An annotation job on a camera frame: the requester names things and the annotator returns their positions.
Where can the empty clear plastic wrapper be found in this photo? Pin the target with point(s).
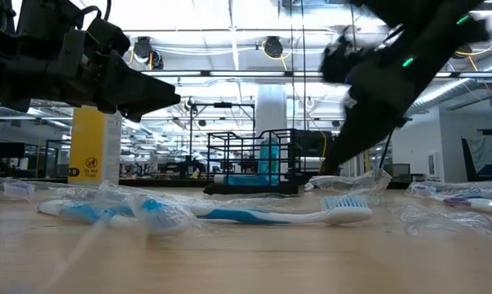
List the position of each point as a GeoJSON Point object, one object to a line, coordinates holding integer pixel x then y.
{"type": "Point", "coordinates": [441, 222]}

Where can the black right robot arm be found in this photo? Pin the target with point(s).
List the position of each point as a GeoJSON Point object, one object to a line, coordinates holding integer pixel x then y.
{"type": "Point", "coordinates": [433, 28]}

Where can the ceiling light strip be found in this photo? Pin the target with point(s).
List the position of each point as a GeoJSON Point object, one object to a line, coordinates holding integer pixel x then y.
{"type": "Point", "coordinates": [245, 74]}

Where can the black station frame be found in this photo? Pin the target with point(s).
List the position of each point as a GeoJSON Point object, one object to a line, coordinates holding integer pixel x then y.
{"type": "Point", "coordinates": [223, 105]}

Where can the black aluminium table frame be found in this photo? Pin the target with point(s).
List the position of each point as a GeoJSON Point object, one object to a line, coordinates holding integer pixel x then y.
{"type": "Point", "coordinates": [160, 182]}

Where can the blue white toothbrush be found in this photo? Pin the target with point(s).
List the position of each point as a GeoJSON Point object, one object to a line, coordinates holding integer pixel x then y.
{"type": "Point", "coordinates": [245, 215]}
{"type": "Point", "coordinates": [82, 212]}
{"type": "Point", "coordinates": [474, 191]}

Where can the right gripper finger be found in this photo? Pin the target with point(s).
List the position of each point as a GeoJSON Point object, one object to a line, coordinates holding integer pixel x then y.
{"type": "Point", "coordinates": [364, 134]}

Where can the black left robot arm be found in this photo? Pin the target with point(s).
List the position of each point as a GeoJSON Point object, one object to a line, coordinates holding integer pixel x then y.
{"type": "Point", "coordinates": [21, 61]}

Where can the black monitor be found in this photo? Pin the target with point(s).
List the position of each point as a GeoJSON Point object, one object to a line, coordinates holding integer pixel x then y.
{"type": "Point", "coordinates": [9, 150]}

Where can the yellow white wipes canister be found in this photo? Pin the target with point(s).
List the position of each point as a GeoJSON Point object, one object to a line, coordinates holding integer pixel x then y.
{"type": "Point", "coordinates": [86, 151]}

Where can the dark covered equipment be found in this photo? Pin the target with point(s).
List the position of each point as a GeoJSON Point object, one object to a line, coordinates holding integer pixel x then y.
{"type": "Point", "coordinates": [470, 163]}

